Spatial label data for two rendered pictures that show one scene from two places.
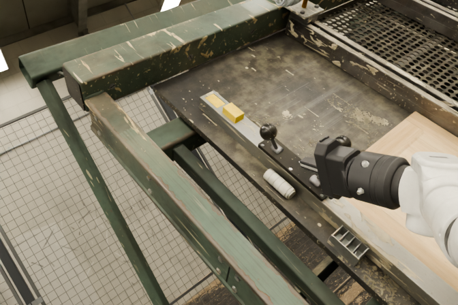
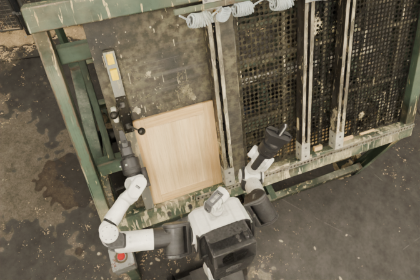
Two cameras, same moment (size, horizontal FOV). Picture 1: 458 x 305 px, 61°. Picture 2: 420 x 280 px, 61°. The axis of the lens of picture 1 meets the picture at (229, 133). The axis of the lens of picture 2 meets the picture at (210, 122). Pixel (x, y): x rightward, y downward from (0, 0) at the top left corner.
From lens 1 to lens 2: 1.50 m
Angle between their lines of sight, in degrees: 61
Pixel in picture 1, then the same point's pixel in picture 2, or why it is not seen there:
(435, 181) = (124, 197)
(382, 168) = (127, 172)
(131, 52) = (70, 15)
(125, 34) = not seen: outside the picture
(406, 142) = (189, 115)
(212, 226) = (72, 130)
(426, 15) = (300, 34)
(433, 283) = not seen: hidden behind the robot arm
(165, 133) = (77, 53)
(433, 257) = (151, 161)
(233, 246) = (77, 139)
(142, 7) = not seen: outside the picture
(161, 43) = (94, 13)
